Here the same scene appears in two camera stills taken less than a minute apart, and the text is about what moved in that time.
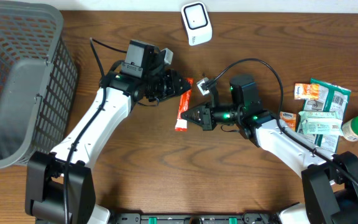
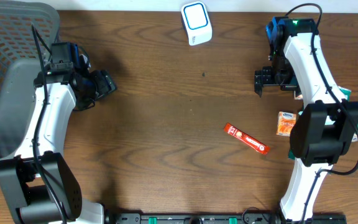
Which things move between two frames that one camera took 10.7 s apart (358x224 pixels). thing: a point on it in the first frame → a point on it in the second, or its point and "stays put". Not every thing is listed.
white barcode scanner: x=197 y=22 stays put
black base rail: x=246 y=218 stays put
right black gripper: x=206 y=116 → x=263 y=78
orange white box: x=289 y=119 stays put
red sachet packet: x=184 y=106 → x=246 y=139
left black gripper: x=172 y=80 → x=104 y=84
